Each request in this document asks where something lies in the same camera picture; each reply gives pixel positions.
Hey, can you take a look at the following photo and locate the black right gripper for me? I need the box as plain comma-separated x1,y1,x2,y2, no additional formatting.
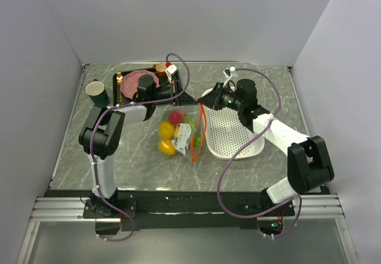
198,83,244,112

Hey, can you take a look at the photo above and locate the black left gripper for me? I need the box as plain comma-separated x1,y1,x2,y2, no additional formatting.
150,80,198,106

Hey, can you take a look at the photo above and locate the red strawberry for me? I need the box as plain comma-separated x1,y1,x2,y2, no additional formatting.
168,110,185,125

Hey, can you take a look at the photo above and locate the green star fruit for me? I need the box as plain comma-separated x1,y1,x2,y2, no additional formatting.
184,115,196,128

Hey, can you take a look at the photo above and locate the clear zip top bag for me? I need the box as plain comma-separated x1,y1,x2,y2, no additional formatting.
164,105,207,164

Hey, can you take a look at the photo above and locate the yellow orange fruit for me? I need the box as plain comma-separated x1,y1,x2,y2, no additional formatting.
158,121,175,140

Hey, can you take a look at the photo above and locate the green round cabbage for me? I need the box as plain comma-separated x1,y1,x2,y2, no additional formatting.
161,111,170,122

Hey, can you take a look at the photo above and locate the yellow corn cob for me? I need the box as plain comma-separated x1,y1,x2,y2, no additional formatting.
174,124,180,139

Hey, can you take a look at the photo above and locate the green grape bunch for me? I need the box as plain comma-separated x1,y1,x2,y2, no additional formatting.
193,136,201,147

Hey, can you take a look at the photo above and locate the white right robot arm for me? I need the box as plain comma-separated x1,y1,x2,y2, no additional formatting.
198,78,335,215

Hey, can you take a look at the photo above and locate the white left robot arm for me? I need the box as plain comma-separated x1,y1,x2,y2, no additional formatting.
79,74,188,218

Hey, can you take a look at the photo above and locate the black serving tray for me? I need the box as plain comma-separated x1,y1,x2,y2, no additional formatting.
112,67,183,106

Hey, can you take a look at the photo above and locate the white perforated basket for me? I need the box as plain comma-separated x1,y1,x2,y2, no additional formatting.
203,106,256,160

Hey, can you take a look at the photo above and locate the small orange cup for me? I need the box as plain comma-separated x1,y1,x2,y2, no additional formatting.
154,62,167,77

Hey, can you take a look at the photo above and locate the pink dotted plate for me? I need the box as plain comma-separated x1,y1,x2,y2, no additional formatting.
121,70,160,99

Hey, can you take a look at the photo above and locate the gold fork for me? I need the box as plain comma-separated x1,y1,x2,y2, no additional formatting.
116,72,124,105

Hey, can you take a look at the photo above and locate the dark green mug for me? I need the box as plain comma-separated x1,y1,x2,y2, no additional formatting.
85,80,109,106

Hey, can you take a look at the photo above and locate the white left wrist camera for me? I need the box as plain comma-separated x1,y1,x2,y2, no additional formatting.
165,64,178,83

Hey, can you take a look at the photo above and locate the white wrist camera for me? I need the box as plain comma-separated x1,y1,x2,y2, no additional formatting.
223,67,238,85
165,64,178,83

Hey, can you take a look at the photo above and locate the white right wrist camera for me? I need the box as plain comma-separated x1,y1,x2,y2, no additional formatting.
223,67,238,85

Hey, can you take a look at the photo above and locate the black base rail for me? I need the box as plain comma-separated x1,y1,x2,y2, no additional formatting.
83,191,295,234

